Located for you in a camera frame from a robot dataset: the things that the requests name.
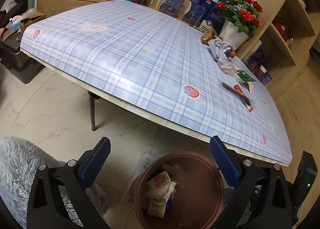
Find black plastic spoon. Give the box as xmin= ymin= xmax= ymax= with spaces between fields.
xmin=221 ymin=83 xmax=252 ymax=106

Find blue luckin coffee bag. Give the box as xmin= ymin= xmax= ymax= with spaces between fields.
xmin=164 ymin=189 xmax=175 ymax=209

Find white candle card packaging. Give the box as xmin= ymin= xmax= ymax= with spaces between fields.
xmin=245 ymin=82 xmax=253 ymax=93

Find green sachet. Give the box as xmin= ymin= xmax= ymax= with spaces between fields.
xmin=236 ymin=70 xmax=256 ymax=82

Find clear plastic wrapper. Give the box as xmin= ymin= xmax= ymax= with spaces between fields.
xmin=217 ymin=61 xmax=238 ymax=76

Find silver foil bag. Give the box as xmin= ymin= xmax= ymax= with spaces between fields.
xmin=208 ymin=37 xmax=236 ymax=62

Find brown red paper bag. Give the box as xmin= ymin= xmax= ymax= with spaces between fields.
xmin=201 ymin=30 xmax=216 ymax=45

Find floral snack wrapper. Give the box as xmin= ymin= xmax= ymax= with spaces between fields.
xmin=142 ymin=171 xmax=176 ymax=201

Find cream plastic lid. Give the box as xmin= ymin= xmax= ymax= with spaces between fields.
xmin=230 ymin=70 xmax=255 ymax=84

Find brown round trash bin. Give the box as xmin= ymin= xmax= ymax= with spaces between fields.
xmin=131 ymin=151 xmax=225 ymax=228

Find small purple box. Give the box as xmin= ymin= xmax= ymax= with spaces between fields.
xmin=261 ymin=72 xmax=272 ymax=86

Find red paper cup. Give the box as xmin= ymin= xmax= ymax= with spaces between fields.
xmin=255 ymin=65 xmax=267 ymax=80

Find stack of pastel cups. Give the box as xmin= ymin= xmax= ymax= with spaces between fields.
xmin=242 ymin=40 xmax=262 ymax=64

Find blue plaid tablecloth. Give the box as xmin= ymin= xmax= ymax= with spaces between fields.
xmin=20 ymin=0 xmax=292 ymax=165

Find wooden shelf unit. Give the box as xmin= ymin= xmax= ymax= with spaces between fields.
xmin=236 ymin=0 xmax=319 ymax=99

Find white blue milk box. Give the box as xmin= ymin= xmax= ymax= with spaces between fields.
xmin=197 ymin=0 xmax=256 ymax=33

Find red gift basket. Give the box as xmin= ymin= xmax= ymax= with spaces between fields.
xmin=272 ymin=17 xmax=291 ymax=42

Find red rose plant white pot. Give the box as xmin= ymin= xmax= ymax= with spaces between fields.
xmin=216 ymin=0 xmax=263 ymax=49

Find blue silver gift box right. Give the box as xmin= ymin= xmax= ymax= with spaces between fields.
xmin=176 ymin=0 xmax=206 ymax=27

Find pile of clothes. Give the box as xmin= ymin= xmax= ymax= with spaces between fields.
xmin=0 ymin=0 xmax=47 ymax=42

